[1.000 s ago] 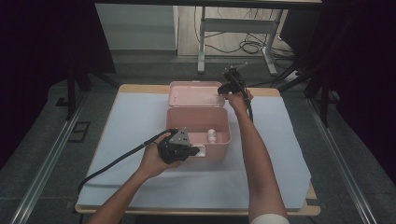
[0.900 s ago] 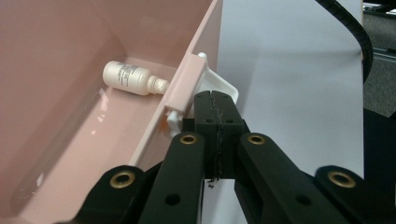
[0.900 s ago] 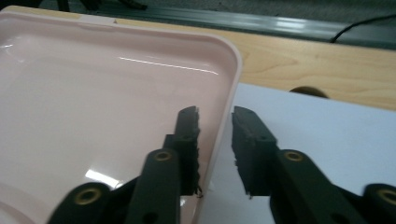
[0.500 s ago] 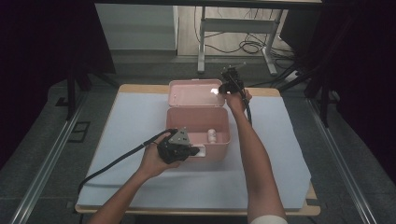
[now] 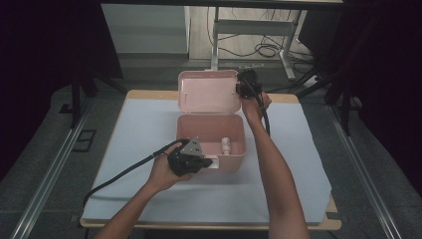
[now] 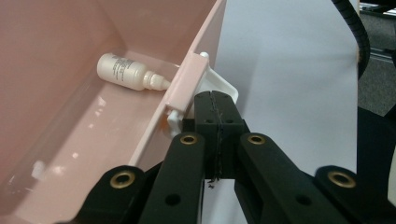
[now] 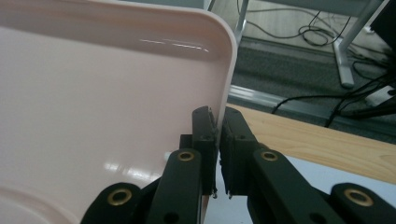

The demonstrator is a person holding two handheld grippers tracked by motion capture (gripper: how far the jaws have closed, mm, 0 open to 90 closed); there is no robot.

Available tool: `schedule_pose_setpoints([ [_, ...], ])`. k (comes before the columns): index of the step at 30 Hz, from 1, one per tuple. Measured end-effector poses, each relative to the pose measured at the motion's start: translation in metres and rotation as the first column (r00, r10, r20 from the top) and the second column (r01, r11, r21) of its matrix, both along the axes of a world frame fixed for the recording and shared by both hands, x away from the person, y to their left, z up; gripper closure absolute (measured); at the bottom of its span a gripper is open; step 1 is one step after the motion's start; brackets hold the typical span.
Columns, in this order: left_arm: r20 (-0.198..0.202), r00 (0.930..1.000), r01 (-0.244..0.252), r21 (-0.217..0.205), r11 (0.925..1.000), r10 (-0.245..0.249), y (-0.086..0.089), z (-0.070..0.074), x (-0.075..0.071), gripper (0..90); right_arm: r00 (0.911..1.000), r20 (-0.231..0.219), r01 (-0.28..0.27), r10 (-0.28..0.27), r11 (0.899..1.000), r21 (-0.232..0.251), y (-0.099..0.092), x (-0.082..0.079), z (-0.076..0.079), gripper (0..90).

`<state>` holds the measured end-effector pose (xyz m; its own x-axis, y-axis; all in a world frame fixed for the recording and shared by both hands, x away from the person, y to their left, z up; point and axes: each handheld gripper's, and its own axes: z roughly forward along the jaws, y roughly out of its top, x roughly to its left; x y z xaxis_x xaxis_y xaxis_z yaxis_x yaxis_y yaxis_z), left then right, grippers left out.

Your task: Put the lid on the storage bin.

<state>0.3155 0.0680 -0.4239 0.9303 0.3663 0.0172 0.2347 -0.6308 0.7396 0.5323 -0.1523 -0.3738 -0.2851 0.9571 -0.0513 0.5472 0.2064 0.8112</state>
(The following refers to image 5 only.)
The white table sheet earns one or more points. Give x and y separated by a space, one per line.
139 126

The white bottle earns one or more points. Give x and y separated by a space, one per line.
226 145

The person's right hand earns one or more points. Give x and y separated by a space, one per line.
253 108

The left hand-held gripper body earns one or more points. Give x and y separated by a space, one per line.
184 162

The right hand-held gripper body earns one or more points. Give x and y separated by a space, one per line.
248 84

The white desk frame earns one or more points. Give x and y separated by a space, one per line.
252 27

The pink storage box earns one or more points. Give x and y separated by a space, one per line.
209 127

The wooden table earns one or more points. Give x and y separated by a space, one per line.
152 94

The black stand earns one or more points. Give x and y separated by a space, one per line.
345 109
77 96

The white panel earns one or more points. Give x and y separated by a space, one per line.
146 28

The dark curtain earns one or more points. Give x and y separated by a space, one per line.
40 66
381 66

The metal floor rail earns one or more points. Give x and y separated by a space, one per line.
365 179
49 172

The person's left hand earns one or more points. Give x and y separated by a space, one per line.
161 172

